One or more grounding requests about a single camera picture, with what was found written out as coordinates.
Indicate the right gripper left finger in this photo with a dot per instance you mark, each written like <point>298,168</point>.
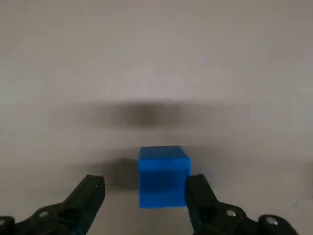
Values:
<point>73,210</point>

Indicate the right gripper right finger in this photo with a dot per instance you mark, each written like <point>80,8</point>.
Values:
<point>207,210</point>

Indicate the blue block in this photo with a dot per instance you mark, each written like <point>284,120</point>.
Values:
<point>163,178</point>

